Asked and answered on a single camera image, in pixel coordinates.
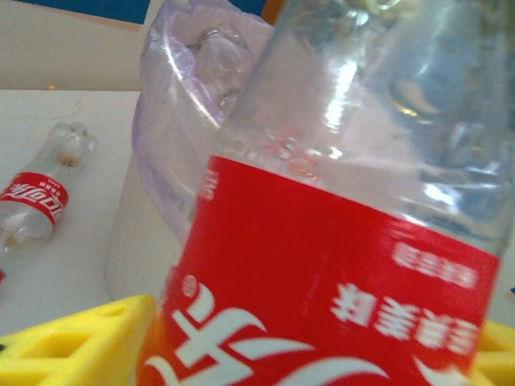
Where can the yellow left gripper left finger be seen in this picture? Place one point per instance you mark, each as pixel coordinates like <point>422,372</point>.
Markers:
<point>72,350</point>

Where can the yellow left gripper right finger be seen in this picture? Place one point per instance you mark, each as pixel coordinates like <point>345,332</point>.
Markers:
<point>497,358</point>

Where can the large Coke bottle orange cap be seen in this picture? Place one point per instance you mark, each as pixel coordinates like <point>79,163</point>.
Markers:
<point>322,261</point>

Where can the white bin with plastic liner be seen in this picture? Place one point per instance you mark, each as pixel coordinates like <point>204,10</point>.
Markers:
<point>173,120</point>

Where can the Coke bottle red cap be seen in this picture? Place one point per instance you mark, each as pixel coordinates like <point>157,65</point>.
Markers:
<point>36,197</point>

